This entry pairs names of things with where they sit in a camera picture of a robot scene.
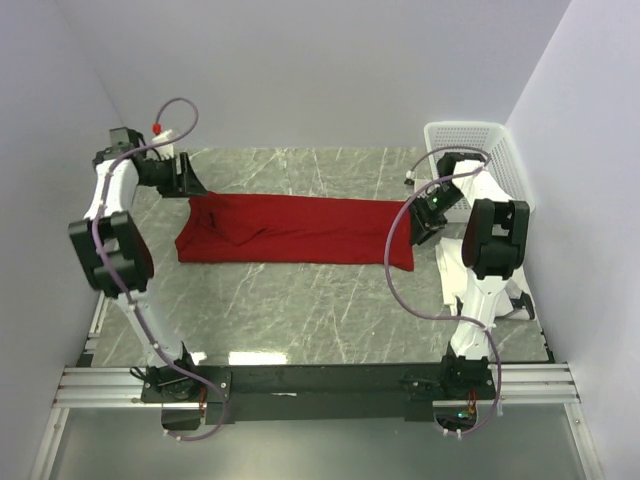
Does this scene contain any red t-shirt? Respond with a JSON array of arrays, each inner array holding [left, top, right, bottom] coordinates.
[[175, 192, 403, 265]]

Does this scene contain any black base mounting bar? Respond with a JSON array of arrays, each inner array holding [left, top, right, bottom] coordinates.
[[129, 356, 502, 440]]

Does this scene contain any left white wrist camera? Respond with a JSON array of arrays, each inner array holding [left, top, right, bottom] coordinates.
[[150, 121, 175, 160]]

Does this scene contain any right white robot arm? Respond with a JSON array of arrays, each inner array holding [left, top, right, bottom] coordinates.
[[408, 149, 530, 399]]

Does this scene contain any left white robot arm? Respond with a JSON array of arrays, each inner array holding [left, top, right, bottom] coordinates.
[[68, 124, 206, 402]]

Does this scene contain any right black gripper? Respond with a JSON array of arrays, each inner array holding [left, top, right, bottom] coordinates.
[[405, 184, 463, 246]]

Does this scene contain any white perforated plastic basket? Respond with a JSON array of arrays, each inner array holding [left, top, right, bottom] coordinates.
[[424, 120, 536, 212]]

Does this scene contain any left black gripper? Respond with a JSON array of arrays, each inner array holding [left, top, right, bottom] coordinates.
[[138, 153, 209, 199]]

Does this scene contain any white printed folded t-shirt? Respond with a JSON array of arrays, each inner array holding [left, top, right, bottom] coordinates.
[[434, 236, 537, 321]]

